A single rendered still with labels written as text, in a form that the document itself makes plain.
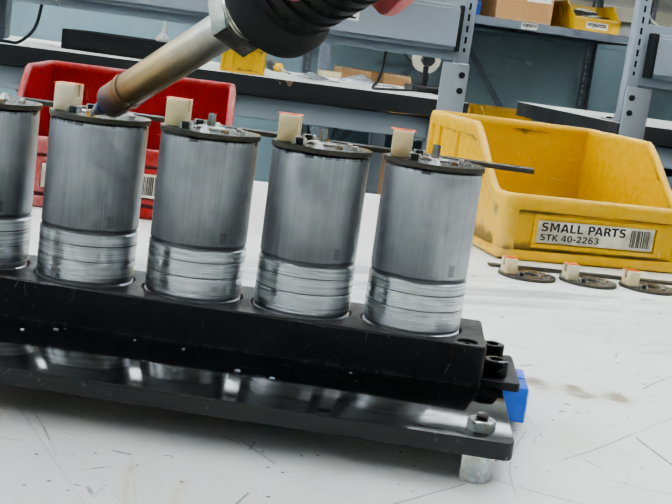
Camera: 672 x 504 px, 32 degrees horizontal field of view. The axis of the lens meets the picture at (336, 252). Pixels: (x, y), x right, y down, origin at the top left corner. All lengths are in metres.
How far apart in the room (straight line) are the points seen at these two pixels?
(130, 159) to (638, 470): 0.14
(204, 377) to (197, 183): 0.05
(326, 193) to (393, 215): 0.02
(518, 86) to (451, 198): 4.63
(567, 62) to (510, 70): 0.25
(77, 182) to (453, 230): 0.09
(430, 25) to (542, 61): 2.36
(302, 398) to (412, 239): 0.05
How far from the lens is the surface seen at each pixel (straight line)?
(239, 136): 0.28
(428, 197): 0.28
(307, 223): 0.28
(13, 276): 0.30
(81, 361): 0.26
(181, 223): 0.28
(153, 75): 0.26
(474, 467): 0.25
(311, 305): 0.28
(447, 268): 0.28
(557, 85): 4.96
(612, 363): 0.38
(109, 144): 0.29
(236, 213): 0.29
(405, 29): 2.59
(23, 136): 0.30
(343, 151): 0.28
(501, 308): 0.43
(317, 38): 0.23
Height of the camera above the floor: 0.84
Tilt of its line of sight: 10 degrees down
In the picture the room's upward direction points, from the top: 8 degrees clockwise
